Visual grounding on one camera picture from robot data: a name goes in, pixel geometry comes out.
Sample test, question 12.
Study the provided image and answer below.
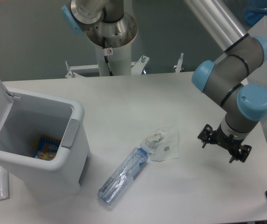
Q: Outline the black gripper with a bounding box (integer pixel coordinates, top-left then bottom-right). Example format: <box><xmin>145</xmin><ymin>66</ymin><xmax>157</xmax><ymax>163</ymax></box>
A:
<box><xmin>198</xmin><ymin>124</ymin><xmax>252</xmax><ymax>163</ymax></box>

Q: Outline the clear plastic wrapper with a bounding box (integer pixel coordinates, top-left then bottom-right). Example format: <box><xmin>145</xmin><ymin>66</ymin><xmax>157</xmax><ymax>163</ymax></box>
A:
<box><xmin>140</xmin><ymin>127</ymin><xmax>179</xmax><ymax>162</ymax></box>

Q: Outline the clear plastic water bottle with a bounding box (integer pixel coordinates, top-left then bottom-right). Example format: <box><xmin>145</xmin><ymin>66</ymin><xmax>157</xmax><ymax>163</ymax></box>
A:
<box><xmin>97</xmin><ymin>147</ymin><xmax>148</xmax><ymax>206</ymax></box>

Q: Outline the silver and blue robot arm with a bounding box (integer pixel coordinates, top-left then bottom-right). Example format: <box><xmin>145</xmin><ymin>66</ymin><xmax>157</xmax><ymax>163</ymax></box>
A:
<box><xmin>62</xmin><ymin>0</ymin><xmax>267</xmax><ymax>162</ymax></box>

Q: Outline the white trash can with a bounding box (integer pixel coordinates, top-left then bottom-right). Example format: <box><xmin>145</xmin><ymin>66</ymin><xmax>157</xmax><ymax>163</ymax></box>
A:
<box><xmin>0</xmin><ymin>80</ymin><xmax>90</xmax><ymax>194</ymax></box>

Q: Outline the blue water jug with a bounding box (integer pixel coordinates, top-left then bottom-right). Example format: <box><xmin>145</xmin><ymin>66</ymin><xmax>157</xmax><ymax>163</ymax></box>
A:
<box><xmin>244</xmin><ymin>0</ymin><xmax>267</xmax><ymax>26</ymax></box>

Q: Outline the yellow blue snack packet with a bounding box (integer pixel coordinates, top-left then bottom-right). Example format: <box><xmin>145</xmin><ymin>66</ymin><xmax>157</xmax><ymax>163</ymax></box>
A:
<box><xmin>33</xmin><ymin>135</ymin><xmax>61</xmax><ymax>161</ymax></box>

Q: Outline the white metal base frame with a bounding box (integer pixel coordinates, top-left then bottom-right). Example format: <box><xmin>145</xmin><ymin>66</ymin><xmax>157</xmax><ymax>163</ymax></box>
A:
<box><xmin>64</xmin><ymin>52</ymin><xmax>185</xmax><ymax>78</ymax></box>

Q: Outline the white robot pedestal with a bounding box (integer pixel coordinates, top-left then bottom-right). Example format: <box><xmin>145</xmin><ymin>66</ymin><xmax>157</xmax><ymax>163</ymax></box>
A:
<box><xmin>86</xmin><ymin>12</ymin><xmax>138</xmax><ymax>64</ymax></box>

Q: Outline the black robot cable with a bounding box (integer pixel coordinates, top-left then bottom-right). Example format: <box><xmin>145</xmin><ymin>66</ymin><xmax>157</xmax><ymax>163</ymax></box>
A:
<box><xmin>102</xmin><ymin>37</ymin><xmax>114</xmax><ymax>77</ymax></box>

